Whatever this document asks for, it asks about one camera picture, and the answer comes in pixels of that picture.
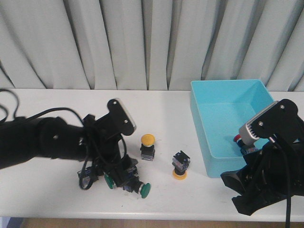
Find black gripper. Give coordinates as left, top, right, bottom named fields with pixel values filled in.
left=220, top=141, right=304, bottom=216
left=81, top=114, right=138, bottom=187

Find yellow mushroom push button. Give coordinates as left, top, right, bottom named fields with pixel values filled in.
left=140, top=133, right=155, bottom=161

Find red push button sideways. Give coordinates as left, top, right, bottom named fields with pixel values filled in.
left=77, top=166, right=99, bottom=190

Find red mushroom push button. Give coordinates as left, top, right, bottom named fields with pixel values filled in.
left=233, top=134, right=258, bottom=156

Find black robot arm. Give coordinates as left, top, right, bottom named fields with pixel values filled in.
left=0, top=114, right=135, bottom=190

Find light blue plastic box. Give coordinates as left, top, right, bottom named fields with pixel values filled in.
left=190, top=79, right=274, bottom=178

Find green mushroom push button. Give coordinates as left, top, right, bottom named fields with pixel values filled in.
left=104, top=167, right=139, bottom=190

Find upside-down yellow push button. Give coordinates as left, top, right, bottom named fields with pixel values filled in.
left=172, top=151, right=190, bottom=181

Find grey pleated curtain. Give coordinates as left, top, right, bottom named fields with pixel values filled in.
left=0, top=0, right=304, bottom=92

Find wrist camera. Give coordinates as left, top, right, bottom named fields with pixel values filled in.
left=107, top=98, right=136, bottom=136
left=239, top=99, right=304, bottom=145

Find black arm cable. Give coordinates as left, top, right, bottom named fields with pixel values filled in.
left=268, top=135, right=295, bottom=228
left=0, top=88, right=129, bottom=190

